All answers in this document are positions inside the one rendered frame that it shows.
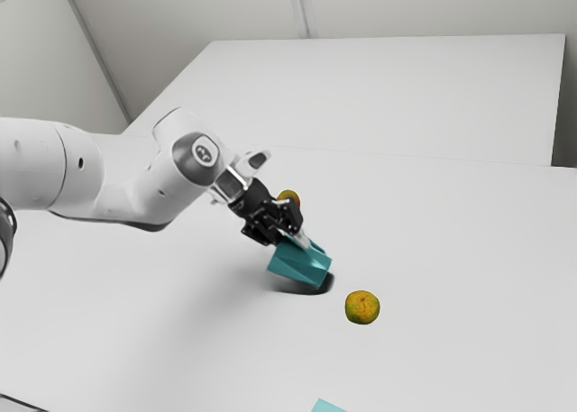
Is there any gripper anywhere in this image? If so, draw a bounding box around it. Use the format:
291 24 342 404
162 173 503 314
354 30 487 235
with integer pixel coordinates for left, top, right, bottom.
228 178 313 251

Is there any teal faceted mug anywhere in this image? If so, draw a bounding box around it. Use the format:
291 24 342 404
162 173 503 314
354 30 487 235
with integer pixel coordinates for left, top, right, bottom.
266 237 334 289

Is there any orange-red round fruit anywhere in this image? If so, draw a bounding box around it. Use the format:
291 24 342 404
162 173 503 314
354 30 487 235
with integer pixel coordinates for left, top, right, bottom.
276 189 302 209

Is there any yellow-green citrus fruit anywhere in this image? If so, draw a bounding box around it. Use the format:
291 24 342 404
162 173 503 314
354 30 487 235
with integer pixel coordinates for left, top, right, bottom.
344 289 381 326

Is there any teal flat object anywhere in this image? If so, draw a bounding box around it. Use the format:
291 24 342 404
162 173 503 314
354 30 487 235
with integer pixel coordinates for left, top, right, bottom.
310 398 349 412

